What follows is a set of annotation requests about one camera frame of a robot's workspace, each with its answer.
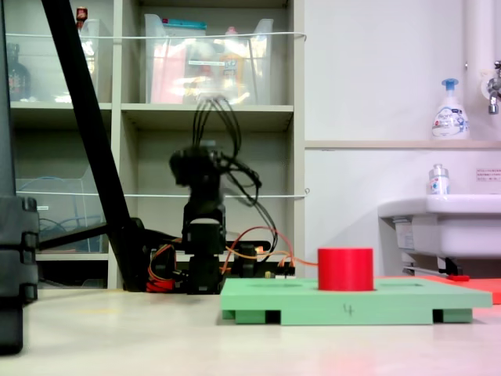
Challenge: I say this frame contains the small clear sanitiser bottle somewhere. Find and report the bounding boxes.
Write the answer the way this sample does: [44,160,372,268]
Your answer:
[427,163,451,196]

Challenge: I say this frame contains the metal faucet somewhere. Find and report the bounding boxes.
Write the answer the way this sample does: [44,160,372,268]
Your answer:
[480,60,501,116]

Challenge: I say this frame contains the red orange base wires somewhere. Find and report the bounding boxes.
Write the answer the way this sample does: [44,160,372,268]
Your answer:
[146,242,183,294]

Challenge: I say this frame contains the white foam soap bottle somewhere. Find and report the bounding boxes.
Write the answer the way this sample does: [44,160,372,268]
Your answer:
[431,78,470,141]

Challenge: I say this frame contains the green shape sorting board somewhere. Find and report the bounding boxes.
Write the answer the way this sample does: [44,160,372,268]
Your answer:
[219,277,493,327]

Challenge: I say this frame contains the white sink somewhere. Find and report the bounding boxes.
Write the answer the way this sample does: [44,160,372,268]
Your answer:
[377,193,501,276]

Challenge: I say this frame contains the black gripper cable bundle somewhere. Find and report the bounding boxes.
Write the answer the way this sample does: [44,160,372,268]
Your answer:
[192,96,279,251]

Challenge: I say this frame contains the large clear plastic bin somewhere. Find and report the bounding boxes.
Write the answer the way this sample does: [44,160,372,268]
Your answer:
[143,13,275,106]

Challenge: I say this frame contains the notched black stack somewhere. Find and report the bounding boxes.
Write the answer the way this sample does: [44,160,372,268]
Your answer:
[0,195,41,356]

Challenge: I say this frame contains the orange bottle with pink cap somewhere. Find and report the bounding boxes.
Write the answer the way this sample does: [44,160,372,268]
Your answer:
[218,26,247,105]

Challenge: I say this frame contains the dark glass bottle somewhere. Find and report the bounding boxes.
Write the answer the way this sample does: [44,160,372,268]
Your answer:
[5,42,32,103]

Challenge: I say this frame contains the clear box with blue cable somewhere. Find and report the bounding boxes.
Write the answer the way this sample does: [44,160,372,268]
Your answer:
[15,176,110,254]

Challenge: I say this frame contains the black tripod leg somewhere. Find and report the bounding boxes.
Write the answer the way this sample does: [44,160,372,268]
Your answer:
[37,0,149,293]
[0,0,17,199]

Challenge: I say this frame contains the black speckled gripper finger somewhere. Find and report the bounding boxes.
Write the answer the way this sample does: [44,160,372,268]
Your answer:
[169,147,205,188]

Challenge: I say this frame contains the thin orange wire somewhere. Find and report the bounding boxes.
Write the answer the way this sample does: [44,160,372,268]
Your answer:
[219,226,320,276]

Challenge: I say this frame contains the grey shelf unit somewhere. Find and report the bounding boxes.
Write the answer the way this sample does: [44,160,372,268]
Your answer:
[0,0,307,291]

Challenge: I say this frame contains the red cylinder block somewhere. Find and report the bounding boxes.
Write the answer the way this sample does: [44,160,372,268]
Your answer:
[317,247,375,292]

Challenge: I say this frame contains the small circuit board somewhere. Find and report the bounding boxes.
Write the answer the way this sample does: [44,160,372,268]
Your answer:
[265,266,297,280]

